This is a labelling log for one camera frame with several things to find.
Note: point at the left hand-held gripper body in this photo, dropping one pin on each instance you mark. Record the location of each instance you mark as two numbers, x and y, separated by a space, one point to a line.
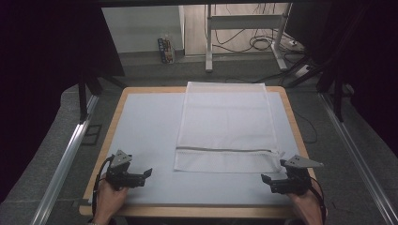
120 171

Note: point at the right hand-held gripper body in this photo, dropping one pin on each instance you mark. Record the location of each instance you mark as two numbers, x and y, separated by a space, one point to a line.
297 175

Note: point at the white mesh laundry bag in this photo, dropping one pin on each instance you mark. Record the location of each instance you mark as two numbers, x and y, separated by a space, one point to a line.
226 125

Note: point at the person's left hand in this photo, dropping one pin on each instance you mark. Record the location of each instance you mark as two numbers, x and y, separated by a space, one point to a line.
108 200

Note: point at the person's right hand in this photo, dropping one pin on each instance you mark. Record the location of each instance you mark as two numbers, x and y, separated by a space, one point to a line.
308 207

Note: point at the white mesh fabric garment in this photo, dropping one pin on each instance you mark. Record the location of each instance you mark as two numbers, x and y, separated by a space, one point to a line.
150 131

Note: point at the black metal stand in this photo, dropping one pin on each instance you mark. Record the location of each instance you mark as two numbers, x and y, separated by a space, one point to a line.
338 97
83 100

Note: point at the white power strip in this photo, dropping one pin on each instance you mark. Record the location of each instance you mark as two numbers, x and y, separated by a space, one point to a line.
302 70

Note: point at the pack of bottles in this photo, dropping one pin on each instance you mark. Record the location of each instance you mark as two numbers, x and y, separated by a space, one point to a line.
166 50

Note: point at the black curtain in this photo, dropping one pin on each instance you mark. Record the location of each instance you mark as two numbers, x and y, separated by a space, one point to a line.
43 62
369 56

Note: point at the aluminium floor rail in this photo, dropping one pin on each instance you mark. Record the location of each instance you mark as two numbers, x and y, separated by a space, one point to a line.
62 162
356 156

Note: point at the white desk frame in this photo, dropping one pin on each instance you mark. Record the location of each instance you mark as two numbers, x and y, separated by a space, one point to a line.
244 22

